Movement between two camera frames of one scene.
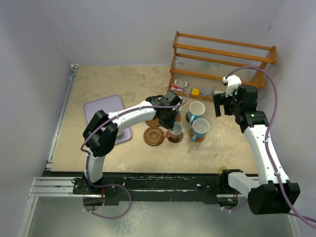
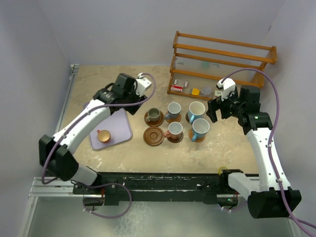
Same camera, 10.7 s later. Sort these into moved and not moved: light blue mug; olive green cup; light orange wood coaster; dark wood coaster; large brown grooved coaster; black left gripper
Moved: olive green cup; black left gripper
Not moved: dark wood coaster; light orange wood coaster; large brown grooved coaster; light blue mug
